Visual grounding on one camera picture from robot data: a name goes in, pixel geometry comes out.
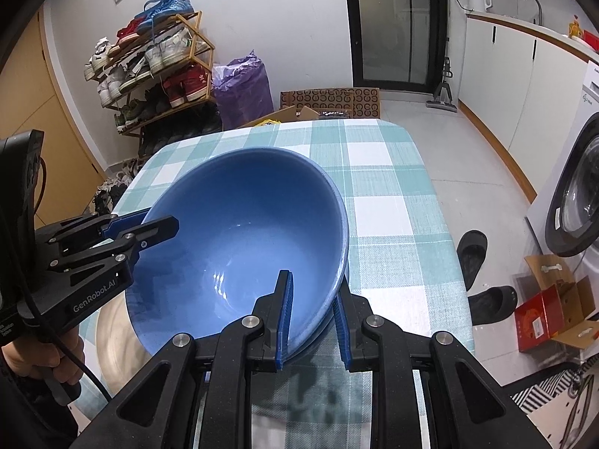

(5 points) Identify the person's left hand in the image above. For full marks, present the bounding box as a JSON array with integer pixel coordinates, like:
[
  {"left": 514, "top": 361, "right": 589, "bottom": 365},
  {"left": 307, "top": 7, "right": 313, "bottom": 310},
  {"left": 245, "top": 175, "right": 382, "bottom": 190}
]
[{"left": 0, "top": 332, "right": 86, "bottom": 384}]

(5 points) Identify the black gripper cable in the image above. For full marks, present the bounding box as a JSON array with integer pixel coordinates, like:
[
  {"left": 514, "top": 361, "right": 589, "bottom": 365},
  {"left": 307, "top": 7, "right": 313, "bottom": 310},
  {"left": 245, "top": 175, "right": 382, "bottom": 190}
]
[{"left": 25, "top": 156, "right": 114, "bottom": 404}]

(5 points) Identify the white washing machine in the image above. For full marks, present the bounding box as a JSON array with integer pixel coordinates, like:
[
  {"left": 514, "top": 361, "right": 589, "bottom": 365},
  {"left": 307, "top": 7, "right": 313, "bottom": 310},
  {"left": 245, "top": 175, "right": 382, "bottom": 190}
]
[{"left": 525, "top": 63, "right": 599, "bottom": 258}]

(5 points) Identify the purple trash bag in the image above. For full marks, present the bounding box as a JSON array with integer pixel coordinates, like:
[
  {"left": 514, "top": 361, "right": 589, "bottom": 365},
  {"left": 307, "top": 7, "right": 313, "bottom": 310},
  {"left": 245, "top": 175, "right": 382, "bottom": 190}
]
[{"left": 212, "top": 51, "right": 274, "bottom": 131}]

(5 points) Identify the red carton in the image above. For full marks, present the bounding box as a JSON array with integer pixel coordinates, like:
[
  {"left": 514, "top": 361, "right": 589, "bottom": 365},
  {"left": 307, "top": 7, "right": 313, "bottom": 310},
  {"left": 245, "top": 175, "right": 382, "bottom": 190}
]
[{"left": 514, "top": 285, "right": 586, "bottom": 354}]

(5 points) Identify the patterned doormat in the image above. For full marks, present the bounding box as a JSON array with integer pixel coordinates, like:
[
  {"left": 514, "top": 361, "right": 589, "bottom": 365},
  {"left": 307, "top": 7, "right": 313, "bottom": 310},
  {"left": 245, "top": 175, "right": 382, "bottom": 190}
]
[{"left": 280, "top": 86, "right": 381, "bottom": 120}]

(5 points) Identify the upright vacuum cleaner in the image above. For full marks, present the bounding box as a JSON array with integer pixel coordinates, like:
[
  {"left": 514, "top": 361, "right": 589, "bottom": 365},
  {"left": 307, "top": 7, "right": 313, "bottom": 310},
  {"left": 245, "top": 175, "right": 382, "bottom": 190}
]
[{"left": 426, "top": 0, "right": 459, "bottom": 112}]

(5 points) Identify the wooden shoe rack with shoes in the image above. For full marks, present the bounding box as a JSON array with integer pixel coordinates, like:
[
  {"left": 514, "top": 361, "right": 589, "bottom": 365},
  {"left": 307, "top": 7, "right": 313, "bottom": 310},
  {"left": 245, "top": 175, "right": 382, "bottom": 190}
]
[{"left": 84, "top": 0, "right": 221, "bottom": 150}]

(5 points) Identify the pile of loose shoes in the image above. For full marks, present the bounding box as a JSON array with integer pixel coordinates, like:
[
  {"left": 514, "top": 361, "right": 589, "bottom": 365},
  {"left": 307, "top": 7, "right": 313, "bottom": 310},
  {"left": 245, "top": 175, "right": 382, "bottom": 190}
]
[{"left": 92, "top": 158, "right": 141, "bottom": 218}]

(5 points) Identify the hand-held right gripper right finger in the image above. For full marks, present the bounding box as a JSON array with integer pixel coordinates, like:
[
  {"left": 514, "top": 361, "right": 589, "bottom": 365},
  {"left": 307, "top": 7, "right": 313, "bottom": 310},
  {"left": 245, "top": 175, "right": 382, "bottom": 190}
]
[{"left": 331, "top": 281, "right": 548, "bottom": 449}]

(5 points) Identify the checked tablecloth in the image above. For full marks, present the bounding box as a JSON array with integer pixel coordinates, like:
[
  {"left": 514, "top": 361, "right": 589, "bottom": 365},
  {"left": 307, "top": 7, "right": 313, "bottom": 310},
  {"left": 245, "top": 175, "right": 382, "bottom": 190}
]
[{"left": 77, "top": 118, "right": 477, "bottom": 449}]

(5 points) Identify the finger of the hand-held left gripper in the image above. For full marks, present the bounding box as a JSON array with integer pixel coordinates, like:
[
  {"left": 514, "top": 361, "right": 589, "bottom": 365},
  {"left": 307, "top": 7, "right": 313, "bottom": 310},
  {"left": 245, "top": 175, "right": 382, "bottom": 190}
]
[
  {"left": 35, "top": 210, "right": 150, "bottom": 263},
  {"left": 44, "top": 216, "right": 180, "bottom": 274}
]

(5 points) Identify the black white striped rug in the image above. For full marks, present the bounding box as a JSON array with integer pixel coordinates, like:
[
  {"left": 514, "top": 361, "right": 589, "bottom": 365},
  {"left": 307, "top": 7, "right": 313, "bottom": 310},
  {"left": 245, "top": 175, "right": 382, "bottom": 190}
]
[{"left": 509, "top": 360, "right": 599, "bottom": 431}]

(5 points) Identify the wooden door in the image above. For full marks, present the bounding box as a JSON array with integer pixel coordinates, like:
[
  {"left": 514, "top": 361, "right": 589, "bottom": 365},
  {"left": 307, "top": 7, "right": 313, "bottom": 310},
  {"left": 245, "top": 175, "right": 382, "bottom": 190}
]
[{"left": 0, "top": 7, "right": 106, "bottom": 183}]

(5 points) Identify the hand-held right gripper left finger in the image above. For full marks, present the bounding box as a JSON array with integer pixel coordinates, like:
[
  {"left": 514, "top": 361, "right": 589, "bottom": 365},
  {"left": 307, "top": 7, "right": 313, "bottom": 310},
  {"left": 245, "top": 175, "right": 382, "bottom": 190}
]
[{"left": 69, "top": 270, "right": 295, "bottom": 449}]

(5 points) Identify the white base cabinet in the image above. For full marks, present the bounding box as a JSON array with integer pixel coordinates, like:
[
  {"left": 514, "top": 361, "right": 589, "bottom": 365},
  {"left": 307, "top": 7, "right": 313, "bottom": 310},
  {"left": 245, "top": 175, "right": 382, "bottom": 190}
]
[{"left": 457, "top": 12, "right": 599, "bottom": 202}]

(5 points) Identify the black slipper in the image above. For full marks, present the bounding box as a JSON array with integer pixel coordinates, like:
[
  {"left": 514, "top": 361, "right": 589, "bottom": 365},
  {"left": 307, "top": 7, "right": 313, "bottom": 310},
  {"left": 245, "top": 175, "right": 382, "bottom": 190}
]
[
  {"left": 456, "top": 230, "right": 488, "bottom": 292},
  {"left": 468, "top": 285, "right": 518, "bottom": 326}
]

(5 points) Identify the red cardboard box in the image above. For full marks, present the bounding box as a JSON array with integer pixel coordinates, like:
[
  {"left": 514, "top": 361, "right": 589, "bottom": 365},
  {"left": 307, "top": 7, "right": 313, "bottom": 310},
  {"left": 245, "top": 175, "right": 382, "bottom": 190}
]
[{"left": 524, "top": 253, "right": 599, "bottom": 349}]

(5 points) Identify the person's left forearm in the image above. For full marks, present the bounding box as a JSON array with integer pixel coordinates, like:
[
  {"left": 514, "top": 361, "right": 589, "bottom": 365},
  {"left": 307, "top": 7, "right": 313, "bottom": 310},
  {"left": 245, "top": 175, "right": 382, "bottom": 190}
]
[{"left": 0, "top": 365, "right": 80, "bottom": 449}]

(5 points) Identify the cream plate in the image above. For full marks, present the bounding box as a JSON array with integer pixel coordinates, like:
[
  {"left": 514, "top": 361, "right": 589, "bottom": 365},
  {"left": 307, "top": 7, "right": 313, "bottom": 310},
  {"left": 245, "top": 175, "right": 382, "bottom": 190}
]
[{"left": 96, "top": 309, "right": 155, "bottom": 387}]

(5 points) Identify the black framed glass door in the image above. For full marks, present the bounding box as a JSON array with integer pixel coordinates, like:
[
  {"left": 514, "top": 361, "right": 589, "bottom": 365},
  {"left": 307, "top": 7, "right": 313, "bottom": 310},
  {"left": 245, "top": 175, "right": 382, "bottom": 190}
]
[{"left": 343, "top": 0, "right": 452, "bottom": 89}]

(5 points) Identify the open flat cardboard box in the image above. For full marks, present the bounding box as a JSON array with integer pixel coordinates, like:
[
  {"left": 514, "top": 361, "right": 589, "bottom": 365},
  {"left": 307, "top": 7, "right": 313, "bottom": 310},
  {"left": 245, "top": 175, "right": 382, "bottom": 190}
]
[{"left": 236, "top": 105, "right": 321, "bottom": 128}]

